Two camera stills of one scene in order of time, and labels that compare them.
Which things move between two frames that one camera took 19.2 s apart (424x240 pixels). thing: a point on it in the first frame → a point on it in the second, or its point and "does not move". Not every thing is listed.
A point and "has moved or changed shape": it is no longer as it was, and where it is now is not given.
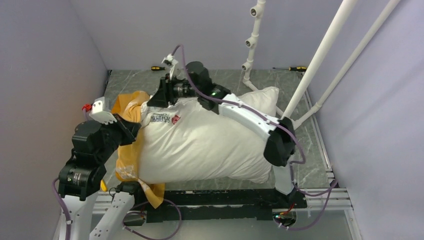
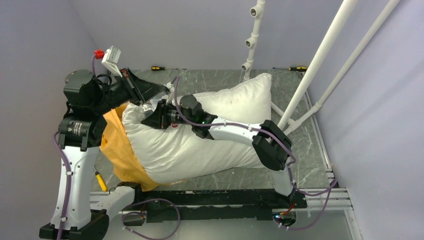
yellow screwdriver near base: (103, 186) does not move
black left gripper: (129, 129) → (138, 89)
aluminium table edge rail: (335, 197) does not move
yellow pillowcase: (128, 105) has moved or changed shape
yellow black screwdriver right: (294, 68) does not move
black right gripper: (165, 93) → (159, 118)
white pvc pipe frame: (319, 59) does not move
